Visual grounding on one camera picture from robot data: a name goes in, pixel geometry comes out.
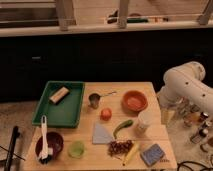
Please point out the dark red grapes bunch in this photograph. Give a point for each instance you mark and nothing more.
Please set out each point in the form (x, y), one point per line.
(116, 147)

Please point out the white plastic cup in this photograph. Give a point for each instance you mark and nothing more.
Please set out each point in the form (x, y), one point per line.
(143, 122)

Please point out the grey triangular cloth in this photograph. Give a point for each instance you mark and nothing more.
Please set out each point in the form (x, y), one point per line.
(101, 135)

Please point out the green plastic tray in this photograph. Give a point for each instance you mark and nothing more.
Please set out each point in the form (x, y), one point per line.
(66, 113)

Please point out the green chili pepper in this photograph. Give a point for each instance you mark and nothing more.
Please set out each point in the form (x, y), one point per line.
(122, 125)

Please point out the yellow banana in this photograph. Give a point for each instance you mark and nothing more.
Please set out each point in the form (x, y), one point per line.
(130, 154)

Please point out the black tripod stand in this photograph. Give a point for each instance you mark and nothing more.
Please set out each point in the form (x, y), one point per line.
(7, 162)

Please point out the white dish brush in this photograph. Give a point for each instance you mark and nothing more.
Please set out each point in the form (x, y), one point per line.
(46, 151)

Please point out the red apple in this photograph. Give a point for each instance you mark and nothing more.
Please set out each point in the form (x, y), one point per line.
(106, 114)

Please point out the blue sponge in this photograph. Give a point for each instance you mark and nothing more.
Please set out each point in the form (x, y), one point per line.
(152, 155)

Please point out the dark red bowl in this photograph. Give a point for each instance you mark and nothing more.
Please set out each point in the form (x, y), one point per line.
(54, 140)

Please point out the orange bowl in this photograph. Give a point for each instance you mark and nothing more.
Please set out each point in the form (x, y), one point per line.
(134, 101)

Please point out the green plastic cup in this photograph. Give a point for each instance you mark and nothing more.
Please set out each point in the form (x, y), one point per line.
(76, 149)

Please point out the tan rectangular block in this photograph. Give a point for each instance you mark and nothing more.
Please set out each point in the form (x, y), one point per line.
(59, 94)

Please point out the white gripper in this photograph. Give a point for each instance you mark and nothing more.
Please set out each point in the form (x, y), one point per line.
(168, 101)

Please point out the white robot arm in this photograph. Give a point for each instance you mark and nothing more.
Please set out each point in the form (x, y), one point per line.
(183, 87)

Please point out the metal measuring cup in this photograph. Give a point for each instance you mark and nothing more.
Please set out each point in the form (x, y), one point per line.
(94, 99)

